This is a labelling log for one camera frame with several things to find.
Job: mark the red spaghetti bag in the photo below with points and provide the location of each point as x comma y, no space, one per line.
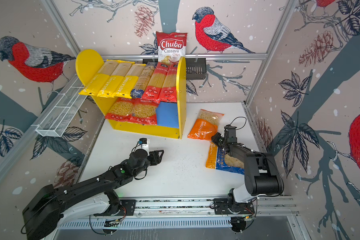
169,91
153,90

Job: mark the Chuba cassava chips bag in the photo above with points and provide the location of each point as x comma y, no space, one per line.
171,47

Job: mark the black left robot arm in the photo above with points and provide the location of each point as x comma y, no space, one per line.
48,208

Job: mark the black wall basket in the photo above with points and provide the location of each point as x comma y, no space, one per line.
196,69

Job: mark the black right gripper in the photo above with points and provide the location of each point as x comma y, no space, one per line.
214,139

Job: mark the yellow Pastatime spaghetti bag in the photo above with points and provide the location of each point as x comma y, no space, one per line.
115,79
127,84
99,79

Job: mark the red short pasta bag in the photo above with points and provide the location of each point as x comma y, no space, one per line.
144,112

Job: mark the white wire basket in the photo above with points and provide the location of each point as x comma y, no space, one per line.
63,111

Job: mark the blue orange pasta bag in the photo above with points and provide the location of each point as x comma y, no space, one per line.
218,160

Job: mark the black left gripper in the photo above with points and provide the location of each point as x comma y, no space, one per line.
155,157

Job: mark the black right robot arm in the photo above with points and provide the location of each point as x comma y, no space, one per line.
262,177

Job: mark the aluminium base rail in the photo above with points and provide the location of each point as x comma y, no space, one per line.
191,212

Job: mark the red macaroni bag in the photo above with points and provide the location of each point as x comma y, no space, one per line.
121,111

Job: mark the orange macaroni bag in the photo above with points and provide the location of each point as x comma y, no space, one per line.
206,125

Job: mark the blue spaghetti bag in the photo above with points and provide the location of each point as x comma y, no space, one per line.
143,80

